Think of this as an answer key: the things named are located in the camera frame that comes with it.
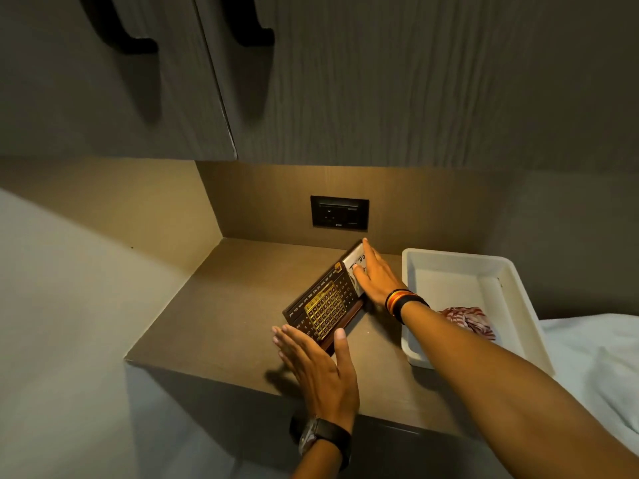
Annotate person's right hand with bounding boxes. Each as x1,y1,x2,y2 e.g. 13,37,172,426
352,238,407,315

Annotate white bedsheet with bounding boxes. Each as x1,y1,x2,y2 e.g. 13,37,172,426
538,313,639,458

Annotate person's right forearm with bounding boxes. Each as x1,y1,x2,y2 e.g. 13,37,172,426
399,301,639,479

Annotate black cabinet handle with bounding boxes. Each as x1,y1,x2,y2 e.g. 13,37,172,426
222,0,276,48
77,0,160,56

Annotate black wristwatch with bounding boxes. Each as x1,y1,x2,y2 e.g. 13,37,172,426
289,416,353,470

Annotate dark wooden desk calendar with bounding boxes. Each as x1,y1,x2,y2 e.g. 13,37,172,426
282,261,365,356

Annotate black wall socket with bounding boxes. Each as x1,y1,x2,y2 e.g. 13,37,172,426
310,195,370,232

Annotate person's left hand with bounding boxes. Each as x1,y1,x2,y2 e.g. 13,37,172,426
272,323,360,434

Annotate white printed card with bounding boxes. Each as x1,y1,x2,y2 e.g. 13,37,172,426
341,242,369,298

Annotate person's left forearm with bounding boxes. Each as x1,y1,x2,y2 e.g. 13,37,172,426
292,438,351,479

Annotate narrow grey wood cabinet door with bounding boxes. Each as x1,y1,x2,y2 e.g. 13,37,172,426
0,0,238,161

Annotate red white striped cloth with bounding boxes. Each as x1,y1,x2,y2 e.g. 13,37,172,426
438,306,498,343

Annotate white rectangular tray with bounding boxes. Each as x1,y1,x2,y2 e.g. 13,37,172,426
401,247,556,379

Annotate wide grey wood cabinet door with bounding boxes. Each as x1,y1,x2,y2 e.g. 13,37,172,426
193,0,639,171

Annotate striped black orange wristbands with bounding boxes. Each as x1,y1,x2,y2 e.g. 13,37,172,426
384,288,430,325

